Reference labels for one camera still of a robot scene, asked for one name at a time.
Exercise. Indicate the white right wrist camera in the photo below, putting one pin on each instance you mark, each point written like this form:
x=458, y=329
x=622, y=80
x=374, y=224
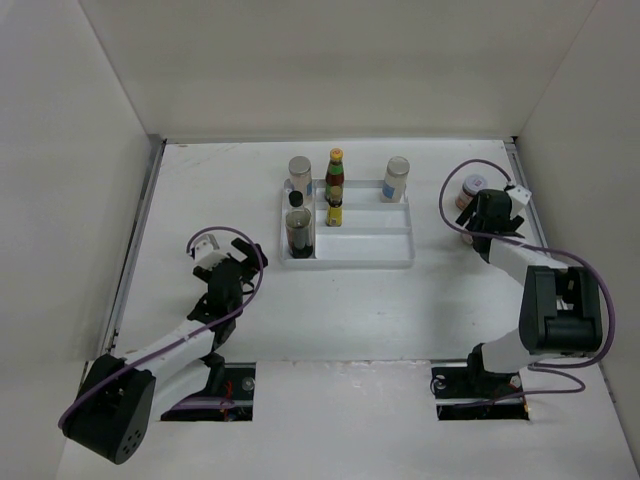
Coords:
x=520, y=196

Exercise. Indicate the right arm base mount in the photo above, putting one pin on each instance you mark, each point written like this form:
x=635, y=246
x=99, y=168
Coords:
x=460, y=398

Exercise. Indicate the tall white spice jar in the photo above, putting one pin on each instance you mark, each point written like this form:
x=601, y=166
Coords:
x=394, y=183

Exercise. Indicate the yellow cap sauce bottle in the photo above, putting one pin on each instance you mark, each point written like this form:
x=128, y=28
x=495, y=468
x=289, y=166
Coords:
x=335, y=171

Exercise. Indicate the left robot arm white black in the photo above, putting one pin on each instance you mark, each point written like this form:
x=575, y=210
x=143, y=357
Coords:
x=182, y=376

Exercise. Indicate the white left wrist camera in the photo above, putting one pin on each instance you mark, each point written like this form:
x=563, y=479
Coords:
x=206, y=255

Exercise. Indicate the small yellow label bottle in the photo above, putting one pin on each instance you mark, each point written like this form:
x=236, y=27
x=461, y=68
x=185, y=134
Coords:
x=334, y=211

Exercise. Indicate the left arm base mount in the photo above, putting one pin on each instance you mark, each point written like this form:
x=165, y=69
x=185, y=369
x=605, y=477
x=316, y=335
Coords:
x=228, y=396

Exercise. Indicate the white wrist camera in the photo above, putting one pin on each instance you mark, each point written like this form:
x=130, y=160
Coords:
x=206, y=255
x=520, y=196

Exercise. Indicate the white powder jar silver lid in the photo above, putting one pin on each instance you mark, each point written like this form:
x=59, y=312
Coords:
x=300, y=174

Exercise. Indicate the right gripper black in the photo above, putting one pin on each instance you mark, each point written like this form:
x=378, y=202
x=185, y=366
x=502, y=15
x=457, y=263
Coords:
x=464, y=217

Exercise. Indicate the glass bottle black cap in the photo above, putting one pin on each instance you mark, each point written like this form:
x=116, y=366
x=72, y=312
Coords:
x=298, y=223

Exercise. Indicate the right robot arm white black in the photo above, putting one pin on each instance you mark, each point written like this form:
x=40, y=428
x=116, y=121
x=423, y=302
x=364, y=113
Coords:
x=560, y=307

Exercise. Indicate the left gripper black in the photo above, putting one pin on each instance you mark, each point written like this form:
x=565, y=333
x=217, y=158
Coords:
x=249, y=265

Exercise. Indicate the white divided organizer tray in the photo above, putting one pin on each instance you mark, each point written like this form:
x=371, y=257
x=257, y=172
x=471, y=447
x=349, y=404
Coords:
x=374, y=234

